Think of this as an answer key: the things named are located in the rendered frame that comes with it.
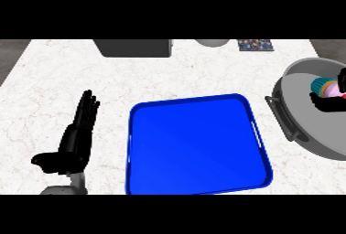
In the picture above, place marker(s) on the blue tray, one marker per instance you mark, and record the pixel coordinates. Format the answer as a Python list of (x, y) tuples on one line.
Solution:
[(196, 146)]

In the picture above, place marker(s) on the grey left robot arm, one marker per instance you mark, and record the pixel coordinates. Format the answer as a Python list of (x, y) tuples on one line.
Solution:
[(71, 184)]

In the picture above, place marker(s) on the grey pot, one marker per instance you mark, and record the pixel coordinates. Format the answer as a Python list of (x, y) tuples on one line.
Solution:
[(311, 109)]

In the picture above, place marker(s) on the pale grey round object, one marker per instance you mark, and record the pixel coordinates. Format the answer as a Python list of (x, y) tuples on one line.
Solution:
[(212, 42)]

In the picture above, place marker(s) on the pink cupcake with teal wrapper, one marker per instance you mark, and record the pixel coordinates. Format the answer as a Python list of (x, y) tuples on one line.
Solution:
[(327, 87)]

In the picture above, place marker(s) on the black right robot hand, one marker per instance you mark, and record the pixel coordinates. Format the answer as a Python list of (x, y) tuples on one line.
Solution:
[(332, 105)]

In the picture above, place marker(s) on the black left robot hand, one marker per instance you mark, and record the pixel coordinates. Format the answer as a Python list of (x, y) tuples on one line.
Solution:
[(74, 143)]

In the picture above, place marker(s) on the dark grey box appliance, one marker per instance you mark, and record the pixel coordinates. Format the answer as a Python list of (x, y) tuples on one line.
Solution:
[(133, 48)]

